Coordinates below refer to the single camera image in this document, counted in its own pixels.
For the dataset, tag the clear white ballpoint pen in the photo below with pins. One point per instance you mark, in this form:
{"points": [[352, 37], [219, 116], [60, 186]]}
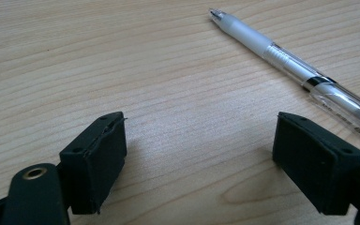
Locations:
{"points": [[282, 57]]}

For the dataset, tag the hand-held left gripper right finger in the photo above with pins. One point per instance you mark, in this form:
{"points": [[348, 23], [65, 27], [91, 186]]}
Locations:
{"points": [[315, 162]]}

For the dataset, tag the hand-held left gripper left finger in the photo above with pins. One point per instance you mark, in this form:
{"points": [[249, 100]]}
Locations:
{"points": [[93, 162]]}

